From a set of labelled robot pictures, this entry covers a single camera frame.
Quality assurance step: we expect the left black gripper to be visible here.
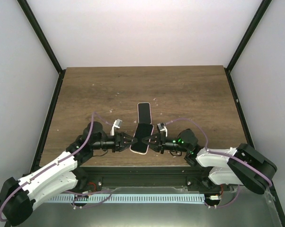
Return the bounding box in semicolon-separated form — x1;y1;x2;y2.
92;132;138;153

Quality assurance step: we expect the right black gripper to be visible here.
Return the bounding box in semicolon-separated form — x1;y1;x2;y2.
142;132;189;155

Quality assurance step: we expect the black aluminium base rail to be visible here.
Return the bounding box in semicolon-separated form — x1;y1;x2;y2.
71;166;231;193

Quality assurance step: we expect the light blue slotted cable duct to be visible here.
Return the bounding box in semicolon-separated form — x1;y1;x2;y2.
47;193;205;204

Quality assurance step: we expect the beige phone case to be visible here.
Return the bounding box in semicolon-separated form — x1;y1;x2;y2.
129;122;154;156
137;102;154;125

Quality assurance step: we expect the black smartphone green edge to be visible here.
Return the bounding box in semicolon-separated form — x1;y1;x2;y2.
137;103;153;124

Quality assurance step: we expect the black frame post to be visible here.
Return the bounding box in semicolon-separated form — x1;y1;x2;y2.
16;0;64;74
226;0;273;71

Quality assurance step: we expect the metal sheet front plate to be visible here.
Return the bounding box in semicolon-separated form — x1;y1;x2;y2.
22;188;282;227

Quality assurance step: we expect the right black frame post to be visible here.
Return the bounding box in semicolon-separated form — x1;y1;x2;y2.
226;0;273;71

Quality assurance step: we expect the left black frame post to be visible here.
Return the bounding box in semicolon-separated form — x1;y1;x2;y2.
16;0;64;74

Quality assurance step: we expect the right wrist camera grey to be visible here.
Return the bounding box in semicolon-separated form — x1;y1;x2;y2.
157;122;168;137

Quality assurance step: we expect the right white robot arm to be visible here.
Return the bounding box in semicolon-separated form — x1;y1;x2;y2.
142;129;277;194

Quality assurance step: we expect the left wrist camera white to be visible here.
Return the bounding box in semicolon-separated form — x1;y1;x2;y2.
110;119;123;136

